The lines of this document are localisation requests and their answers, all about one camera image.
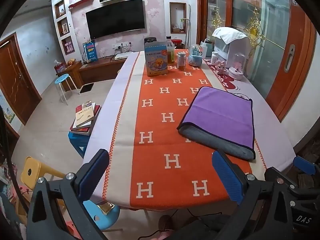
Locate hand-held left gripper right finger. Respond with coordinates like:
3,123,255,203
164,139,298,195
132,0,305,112
212,149,293,240

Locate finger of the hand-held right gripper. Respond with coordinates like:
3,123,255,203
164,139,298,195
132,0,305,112
291,156,317,193

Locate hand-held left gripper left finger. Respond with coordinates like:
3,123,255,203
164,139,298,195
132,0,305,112
26,149,110,240

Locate purple and grey towel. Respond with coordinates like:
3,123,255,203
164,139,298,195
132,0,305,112
177,86,257,160

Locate blue plastic bench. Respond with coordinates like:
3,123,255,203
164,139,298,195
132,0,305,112
68,131,91,159

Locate light blue round stool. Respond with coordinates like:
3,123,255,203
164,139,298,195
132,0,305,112
82,199,121,231

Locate stack of books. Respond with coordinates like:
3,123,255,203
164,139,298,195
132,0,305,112
69,101,102,136

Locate yellow plastic chair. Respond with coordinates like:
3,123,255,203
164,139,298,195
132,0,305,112
20,156,66,191

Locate orange H-pattern tablecloth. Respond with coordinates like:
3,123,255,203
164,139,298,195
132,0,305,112
82,51,297,205

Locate orange letter-patterned table blanket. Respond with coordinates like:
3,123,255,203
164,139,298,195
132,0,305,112
102,49,268,209

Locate blue round stool white legs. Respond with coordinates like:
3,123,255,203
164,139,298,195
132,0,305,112
54,74,81,106

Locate wooden television cabinet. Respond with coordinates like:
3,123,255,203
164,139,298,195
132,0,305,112
56,51,140,91

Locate pink glass dome ornament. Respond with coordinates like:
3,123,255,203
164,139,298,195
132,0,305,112
228,52,247,81

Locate pink figurine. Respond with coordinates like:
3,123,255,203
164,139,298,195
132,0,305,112
215,60,227,74

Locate red tissue box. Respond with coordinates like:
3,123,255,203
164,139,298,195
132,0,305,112
54,60,67,74

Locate brown wooden door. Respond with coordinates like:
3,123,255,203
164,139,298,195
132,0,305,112
0,33,42,126

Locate blue children's picture board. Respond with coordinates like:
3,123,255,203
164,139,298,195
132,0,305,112
83,40,97,63

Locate brown spice jar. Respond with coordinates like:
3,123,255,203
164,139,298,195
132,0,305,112
177,51,187,71

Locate blue snow globe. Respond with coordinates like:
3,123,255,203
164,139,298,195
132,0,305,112
188,44,204,67

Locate blue duck-print book box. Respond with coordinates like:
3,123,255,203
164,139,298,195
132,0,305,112
144,41,169,77

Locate wood-framed glass sliding door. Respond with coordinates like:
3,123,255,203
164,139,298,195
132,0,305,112
196,0,317,122

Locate white covered countertop appliance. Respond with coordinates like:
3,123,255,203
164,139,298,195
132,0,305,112
212,27,250,63

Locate oil bottle in plastic bag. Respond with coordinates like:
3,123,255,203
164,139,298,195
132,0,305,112
166,36,176,64

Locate large gold hanging ornament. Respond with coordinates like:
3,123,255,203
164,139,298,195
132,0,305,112
245,7,266,47

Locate black flat television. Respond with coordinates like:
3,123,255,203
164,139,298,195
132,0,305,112
86,0,146,40

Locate small gold hanging ornament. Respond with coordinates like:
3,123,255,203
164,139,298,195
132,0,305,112
212,4,222,28

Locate silver sliding door handle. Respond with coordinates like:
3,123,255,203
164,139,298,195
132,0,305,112
284,44,296,73

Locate white wall power sockets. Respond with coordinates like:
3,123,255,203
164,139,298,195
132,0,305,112
112,41,132,50

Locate long-handled mop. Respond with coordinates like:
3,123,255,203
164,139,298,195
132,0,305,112
182,4,192,50

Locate red wall shelf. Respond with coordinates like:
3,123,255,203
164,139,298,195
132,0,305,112
68,0,95,9

